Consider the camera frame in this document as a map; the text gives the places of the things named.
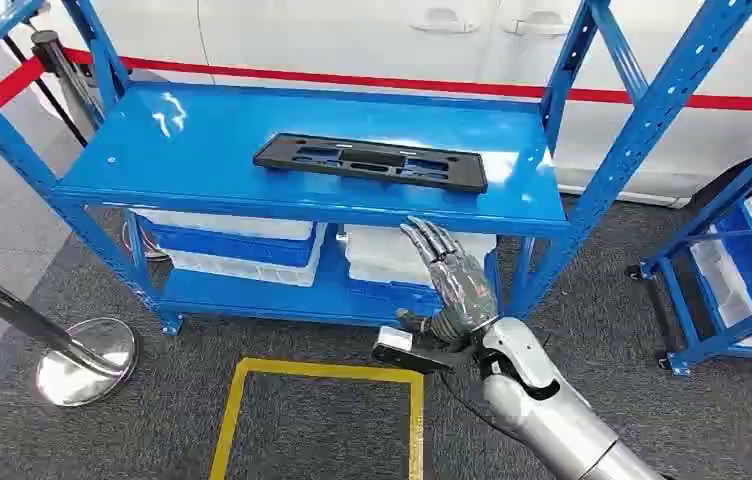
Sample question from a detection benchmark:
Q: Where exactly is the chrome stanchion with round base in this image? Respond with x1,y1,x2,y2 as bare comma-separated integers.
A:
0,254,141,408

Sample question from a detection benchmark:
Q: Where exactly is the blue metal shelf rack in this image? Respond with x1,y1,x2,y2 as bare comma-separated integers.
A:
0,0,752,337

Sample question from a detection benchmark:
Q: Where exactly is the yellow floor tape square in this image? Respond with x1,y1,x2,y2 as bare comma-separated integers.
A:
208,356,426,480

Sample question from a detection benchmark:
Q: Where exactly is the white car door handle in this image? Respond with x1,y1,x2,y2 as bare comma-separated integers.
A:
503,9,574,38
408,7,481,36

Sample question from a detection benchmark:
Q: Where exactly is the chrome stanchion with black top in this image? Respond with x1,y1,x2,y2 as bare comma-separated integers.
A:
30,29,110,132

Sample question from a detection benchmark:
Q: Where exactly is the black license plate frame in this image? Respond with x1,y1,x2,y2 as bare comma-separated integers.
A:
252,132,489,195

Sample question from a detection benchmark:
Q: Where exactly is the thin black pole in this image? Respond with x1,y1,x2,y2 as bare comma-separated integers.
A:
0,0,90,148

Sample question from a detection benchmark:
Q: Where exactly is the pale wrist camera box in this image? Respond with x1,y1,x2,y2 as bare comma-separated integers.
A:
371,325,458,376

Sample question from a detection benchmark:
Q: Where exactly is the black camera cable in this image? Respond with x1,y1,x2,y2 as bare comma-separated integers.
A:
437,369,530,448

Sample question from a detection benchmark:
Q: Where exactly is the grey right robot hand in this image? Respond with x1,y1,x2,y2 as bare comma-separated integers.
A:
397,216,500,343

